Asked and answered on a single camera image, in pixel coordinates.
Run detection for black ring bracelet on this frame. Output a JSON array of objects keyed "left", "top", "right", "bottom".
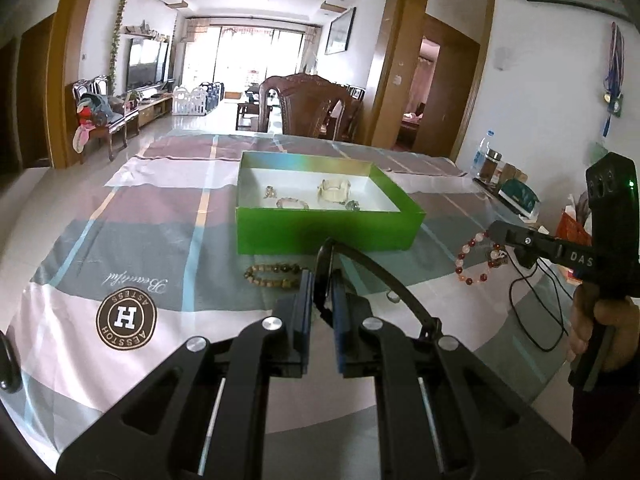
[{"left": 316, "top": 237, "right": 443, "bottom": 333}]

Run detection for person's right hand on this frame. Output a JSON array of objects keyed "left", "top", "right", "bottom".
[{"left": 567, "top": 282, "right": 640, "bottom": 376}]

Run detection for cream bangle bracelet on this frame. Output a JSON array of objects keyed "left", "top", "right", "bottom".
[{"left": 317, "top": 178, "right": 352, "bottom": 206}]

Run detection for green cardboard box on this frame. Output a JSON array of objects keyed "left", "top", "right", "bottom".
[{"left": 235, "top": 151, "right": 427, "bottom": 256}]

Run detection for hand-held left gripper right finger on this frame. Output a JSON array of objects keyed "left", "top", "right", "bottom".
[{"left": 330, "top": 270, "right": 586, "bottom": 480}]

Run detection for wall shelf with ornaments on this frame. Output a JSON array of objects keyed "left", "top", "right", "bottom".
[{"left": 121, "top": 21, "right": 172, "bottom": 42}]

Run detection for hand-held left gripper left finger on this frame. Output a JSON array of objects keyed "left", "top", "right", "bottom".
[{"left": 55, "top": 269, "right": 316, "bottom": 480}]

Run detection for green ivy garland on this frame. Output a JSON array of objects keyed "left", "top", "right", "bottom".
[{"left": 108, "top": 0, "right": 130, "bottom": 97}]

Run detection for hanging medals with ribbons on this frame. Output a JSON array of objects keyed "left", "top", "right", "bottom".
[{"left": 602, "top": 22, "right": 627, "bottom": 137}]

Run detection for wooden armchair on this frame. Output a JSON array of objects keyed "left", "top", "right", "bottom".
[{"left": 72, "top": 76, "right": 142, "bottom": 164}]

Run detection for clear water bottle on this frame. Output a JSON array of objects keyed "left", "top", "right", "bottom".
[{"left": 471, "top": 130, "right": 494, "bottom": 179}]

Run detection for black cable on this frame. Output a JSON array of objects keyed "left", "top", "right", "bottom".
[{"left": 509, "top": 259, "right": 572, "bottom": 352}]

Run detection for person's right forearm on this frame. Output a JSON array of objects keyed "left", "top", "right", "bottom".
[{"left": 571, "top": 370, "right": 640, "bottom": 467}]

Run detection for white baby play fence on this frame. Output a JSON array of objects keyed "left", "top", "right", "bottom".
[{"left": 172, "top": 82, "right": 224, "bottom": 117}]

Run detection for carved wooden dining chair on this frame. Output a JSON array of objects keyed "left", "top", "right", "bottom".
[{"left": 260, "top": 74, "right": 364, "bottom": 142}]

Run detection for wooden bead bracelet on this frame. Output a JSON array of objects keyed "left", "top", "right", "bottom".
[{"left": 243, "top": 262, "right": 307, "bottom": 292}]

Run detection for flat screen television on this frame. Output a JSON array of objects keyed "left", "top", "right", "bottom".
[{"left": 126, "top": 39, "right": 169, "bottom": 87}]

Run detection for red and white bead bracelet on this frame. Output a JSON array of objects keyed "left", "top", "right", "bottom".
[{"left": 454, "top": 230, "right": 510, "bottom": 286}]

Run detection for framed wall picture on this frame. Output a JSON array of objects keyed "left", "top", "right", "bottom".
[{"left": 324, "top": 7, "right": 357, "bottom": 56}]

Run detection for green packet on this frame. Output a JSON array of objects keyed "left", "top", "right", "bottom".
[{"left": 499, "top": 178, "right": 542, "bottom": 219}]

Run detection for red packet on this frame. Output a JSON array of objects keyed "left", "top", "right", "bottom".
[{"left": 555, "top": 209, "right": 597, "bottom": 247}]

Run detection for pile of clothes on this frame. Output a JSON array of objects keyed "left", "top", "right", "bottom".
[{"left": 74, "top": 92, "right": 110, "bottom": 154}]

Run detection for wooden television cabinet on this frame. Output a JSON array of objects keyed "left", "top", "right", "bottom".
[{"left": 134, "top": 81, "right": 177, "bottom": 129}]

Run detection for glass jar with metal lid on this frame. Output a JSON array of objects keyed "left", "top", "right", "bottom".
[{"left": 479, "top": 149, "right": 504, "bottom": 184}]

